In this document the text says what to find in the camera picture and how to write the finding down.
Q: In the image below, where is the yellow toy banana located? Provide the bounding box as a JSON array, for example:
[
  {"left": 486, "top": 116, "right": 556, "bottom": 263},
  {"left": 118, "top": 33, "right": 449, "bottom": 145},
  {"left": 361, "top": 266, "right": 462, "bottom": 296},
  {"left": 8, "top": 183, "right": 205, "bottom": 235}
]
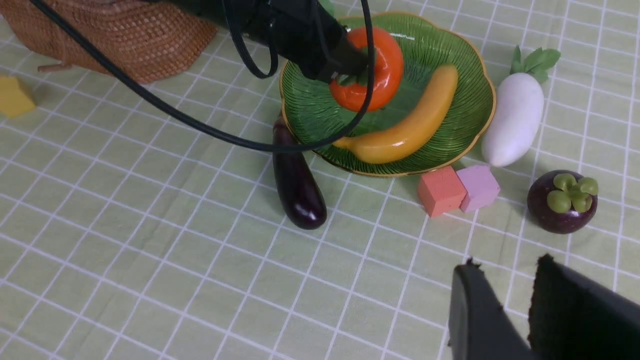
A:
[{"left": 333, "top": 64, "right": 458, "bottom": 165}]

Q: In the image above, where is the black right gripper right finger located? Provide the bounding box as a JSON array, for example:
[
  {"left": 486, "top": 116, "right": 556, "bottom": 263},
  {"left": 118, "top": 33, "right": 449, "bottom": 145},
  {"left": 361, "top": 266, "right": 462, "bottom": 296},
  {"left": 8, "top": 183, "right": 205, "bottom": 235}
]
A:
[{"left": 528, "top": 254, "right": 640, "bottom": 360}]

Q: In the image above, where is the pink foam cube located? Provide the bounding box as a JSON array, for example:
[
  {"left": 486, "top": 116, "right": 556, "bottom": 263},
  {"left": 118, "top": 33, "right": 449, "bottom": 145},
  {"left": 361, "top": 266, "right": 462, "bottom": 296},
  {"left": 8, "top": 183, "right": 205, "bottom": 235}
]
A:
[{"left": 455, "top": 165, "right": 501, "bottom": 213}]

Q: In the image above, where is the orange foam cube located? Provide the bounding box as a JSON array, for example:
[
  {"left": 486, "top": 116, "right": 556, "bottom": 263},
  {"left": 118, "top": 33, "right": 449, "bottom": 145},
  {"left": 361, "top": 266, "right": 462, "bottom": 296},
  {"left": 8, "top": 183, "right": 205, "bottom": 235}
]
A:
[{"left": 417, "top": 166, "right": 467, "bottom": 218}]

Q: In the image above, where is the woven wicker basket green lining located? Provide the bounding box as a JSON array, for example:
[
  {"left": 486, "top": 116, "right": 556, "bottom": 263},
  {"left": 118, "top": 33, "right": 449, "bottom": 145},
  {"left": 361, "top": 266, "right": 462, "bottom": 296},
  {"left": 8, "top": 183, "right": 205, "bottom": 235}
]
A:
[{"left": 0, "top": 0, "right": 217, "bottom": 84}]

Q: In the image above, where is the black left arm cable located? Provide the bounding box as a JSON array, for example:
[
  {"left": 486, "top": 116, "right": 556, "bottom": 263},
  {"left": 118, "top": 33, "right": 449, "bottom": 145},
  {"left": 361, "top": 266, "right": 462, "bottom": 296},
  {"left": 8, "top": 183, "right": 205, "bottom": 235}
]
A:
[{"left": 30, "top": 0, "right": 377, "bottom": 154}]

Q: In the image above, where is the orange toy persimmon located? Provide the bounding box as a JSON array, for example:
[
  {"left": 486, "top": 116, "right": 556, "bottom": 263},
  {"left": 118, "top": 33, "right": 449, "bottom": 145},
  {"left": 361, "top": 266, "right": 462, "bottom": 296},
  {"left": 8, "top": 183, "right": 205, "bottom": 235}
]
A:
[{"left": 329, "top": 26, "right": 405, "bottom": 112}]

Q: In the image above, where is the yellow foam block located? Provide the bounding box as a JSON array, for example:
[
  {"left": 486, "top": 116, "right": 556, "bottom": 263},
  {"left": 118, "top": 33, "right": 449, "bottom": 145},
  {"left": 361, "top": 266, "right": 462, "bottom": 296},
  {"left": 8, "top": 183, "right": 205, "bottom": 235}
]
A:
[{"left": 0, "top": 76, "right": 37, "bottom": 118}]

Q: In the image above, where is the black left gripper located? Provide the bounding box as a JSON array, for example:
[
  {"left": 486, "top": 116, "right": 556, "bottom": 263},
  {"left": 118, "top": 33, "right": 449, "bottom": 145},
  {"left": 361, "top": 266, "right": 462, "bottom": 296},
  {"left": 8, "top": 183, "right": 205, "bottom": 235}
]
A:
[{"left": 173, "top": 0, "right": 371, "bottom": 84}]

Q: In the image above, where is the white toy radish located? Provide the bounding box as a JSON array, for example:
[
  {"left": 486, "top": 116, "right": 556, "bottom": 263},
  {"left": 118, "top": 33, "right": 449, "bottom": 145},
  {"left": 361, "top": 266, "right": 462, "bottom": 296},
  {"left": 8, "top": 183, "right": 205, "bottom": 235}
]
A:
[{"left": 481, "top": 46, "right": 562, "bottom": 167}]

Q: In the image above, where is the green checkered tablecloth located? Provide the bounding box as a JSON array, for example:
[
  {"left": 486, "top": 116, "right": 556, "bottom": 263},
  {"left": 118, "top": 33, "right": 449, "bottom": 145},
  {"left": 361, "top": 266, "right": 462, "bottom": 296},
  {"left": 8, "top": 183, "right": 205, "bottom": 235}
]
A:
[{"left": 0, "top": 0, "right": 639, "bottom": 360}]

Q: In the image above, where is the purple toy mangosteen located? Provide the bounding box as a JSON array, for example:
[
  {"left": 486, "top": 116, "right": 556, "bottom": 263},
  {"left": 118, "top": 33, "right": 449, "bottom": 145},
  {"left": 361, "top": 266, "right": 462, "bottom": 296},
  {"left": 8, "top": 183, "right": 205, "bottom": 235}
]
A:
[{"left": 526, "top": 170, "right": 600, "bottom": 234}]

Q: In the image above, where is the green leaf-shaped glass plate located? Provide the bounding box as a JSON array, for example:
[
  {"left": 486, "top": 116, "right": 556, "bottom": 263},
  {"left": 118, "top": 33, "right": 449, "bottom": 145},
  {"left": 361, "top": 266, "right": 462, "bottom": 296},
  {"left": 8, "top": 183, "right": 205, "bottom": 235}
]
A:
[{"left": 279, "top": 11, "right": 496, "bottom": 178}]

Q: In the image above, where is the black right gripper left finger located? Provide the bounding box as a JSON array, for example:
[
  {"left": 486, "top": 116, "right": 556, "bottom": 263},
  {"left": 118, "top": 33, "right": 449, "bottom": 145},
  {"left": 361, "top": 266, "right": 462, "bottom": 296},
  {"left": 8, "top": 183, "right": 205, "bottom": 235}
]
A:
[{"left": 448, "top": 258, "right": 536, "bottom": 360}]

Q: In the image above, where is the dark purple toy eggplant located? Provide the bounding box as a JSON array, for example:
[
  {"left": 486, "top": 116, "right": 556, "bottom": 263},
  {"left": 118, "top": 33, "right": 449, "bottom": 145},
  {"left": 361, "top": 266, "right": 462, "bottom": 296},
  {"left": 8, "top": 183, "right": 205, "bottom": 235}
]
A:
[{"left": 272, "top": 112, "right": 328, "bottom": 231}]

